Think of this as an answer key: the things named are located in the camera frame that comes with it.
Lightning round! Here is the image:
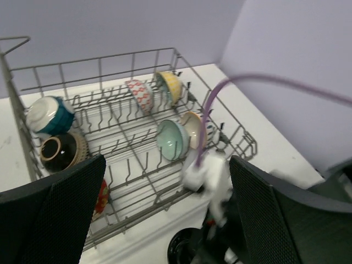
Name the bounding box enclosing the white ceramic bowl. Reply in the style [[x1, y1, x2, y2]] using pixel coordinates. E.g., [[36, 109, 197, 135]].
[[92, 180, 109, 221]]

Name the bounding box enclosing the blue inside red patterned bowl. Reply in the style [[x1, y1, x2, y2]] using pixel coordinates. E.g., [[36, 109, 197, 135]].
[[125, 79, 154, 115]]

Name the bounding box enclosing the black ceramic bowl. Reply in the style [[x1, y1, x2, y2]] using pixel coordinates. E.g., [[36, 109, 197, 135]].
[[167, 227, 202, 264]]

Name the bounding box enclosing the yellow dotted bowl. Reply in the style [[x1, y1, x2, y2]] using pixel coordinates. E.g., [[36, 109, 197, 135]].
[[155, 71, 182, 106]]

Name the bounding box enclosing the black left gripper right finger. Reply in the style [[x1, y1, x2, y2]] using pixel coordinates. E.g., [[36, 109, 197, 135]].
[[229, 156, 351, 263]]

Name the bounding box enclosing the dark teal white bowl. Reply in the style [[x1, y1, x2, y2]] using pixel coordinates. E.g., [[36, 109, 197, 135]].
[[26, 96, 75, 135]]

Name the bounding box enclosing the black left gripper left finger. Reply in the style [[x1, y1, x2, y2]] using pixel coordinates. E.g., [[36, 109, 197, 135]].
[[1, 155, 106, 263]]

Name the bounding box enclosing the light green ceramic bowl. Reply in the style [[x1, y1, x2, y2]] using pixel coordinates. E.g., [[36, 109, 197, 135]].
[[156, 119, 189, 161]]

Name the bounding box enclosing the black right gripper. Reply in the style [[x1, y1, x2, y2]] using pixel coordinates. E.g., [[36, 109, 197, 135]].
[[189, 192, 251, 263]]

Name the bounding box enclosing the grey wire dish rack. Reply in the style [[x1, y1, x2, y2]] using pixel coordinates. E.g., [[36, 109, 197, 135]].
[[0, 35, 258, 251]]

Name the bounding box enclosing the brown rimmed cream bowl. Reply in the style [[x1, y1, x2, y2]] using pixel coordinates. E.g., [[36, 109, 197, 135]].
[[40, 132, 89, 174]]

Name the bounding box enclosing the white bowl orange rim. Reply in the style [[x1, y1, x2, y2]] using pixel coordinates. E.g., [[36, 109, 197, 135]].
[[180, 109, 215, 149]]

